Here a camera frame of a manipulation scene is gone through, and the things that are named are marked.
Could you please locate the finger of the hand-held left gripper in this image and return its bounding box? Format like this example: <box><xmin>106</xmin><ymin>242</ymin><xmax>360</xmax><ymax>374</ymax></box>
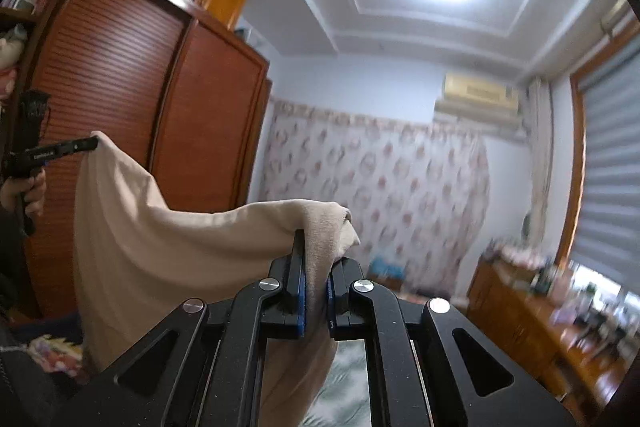
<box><xmin>64</xmin><ymin>136</ymin><xmax>99</xmax><ymax>155</ymax></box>

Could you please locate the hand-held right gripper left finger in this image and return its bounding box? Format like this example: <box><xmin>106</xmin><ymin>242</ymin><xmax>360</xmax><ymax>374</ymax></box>
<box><xmin>50</xmin><ymin>229</ymin><xmax>307</xmax><ymax>427</ymax></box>

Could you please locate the grey window blind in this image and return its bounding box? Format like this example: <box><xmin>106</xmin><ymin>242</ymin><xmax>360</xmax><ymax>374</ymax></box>
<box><xmin>570</xmin><ymin>22</ymin><xmax>640</xmax><ymax>268</ymax></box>

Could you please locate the wooden side cabinet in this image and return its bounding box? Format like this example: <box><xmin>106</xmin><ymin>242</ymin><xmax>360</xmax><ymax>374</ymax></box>
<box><xmin>467</xmin><ymin>252</ymin><xmax>640</xmax><ymax>413</ymax></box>

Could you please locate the wall air conditioner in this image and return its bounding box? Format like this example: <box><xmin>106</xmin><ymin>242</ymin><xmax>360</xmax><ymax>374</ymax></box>
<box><xmin>434</xmin><ymin>72</ymin><xmax>523</xmax><ymax>138</ymax></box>

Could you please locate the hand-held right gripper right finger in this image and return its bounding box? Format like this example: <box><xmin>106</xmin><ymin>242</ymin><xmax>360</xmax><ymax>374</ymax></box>
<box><xmin>327</xmin><ymin>259</ymin><xmax>576</xmax><ymax>427</ymax></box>

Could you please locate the cream bundled curtain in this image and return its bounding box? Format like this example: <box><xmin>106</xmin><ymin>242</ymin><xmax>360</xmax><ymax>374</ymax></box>
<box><xmin>525</xmin><ymin>77</ymin><xmax>553</xmax><ymax>253</ymax></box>

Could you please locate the wooden slatted wardrobe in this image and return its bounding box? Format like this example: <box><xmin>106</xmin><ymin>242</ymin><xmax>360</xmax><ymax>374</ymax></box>
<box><xmin>20</xmin><ymin>0</ymin><xmax>273</xmax><ymax>318</ymax></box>

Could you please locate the circle patterned curtain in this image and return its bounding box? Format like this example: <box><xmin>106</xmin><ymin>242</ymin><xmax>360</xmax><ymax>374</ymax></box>
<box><xmin>255</xmin><ymin>99</ymin><xmax>493</xmax><ymax>303</ymax></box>

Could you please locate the wooden shelf with clutter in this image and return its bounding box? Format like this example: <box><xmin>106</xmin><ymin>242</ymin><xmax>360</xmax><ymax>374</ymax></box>
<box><xmin>0</xmin><ymin>0</ymin><xmax>56</xmax><ymax>102</ymax></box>

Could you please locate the beige printed t-shirt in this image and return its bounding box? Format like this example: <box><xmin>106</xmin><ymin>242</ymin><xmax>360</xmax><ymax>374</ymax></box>
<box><xmin>74</xmin><ymin>131</ymin><xmax>361</xmax><ymax>427</ymax></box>

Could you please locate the floral bed blanket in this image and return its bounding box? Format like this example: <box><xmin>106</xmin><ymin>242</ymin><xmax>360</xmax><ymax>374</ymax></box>
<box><xmin>27</xmin><ymin>334</ymin><xmax>372</xmax><ymax>427</ymax></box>

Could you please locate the person's left hand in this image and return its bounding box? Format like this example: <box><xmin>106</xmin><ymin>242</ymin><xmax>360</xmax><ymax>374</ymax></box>
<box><xmin>0</xmin><ymin>167</ymin><xmax>47</xmax><ymax>219</ymax></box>

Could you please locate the blue toy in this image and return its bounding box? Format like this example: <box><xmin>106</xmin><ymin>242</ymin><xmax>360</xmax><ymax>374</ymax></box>
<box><xmin>372</xmin><ymin>259</ymin><xmax>403</xmax><ymax>280</ymax></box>

